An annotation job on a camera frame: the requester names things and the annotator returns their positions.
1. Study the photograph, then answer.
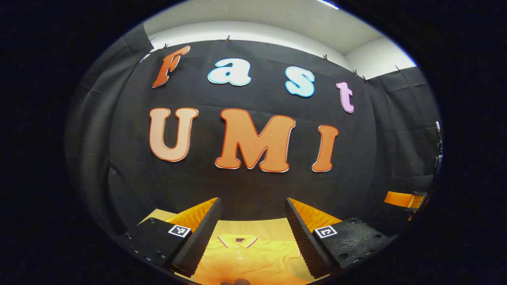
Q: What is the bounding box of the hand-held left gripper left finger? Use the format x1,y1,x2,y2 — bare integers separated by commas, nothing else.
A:
115,197,222,277

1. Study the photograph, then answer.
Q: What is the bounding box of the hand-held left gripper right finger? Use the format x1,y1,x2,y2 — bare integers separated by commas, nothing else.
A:
284,197,398,279

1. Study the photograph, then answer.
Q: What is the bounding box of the orange T-shirt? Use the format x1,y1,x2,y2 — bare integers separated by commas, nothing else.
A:
192,234,317,285

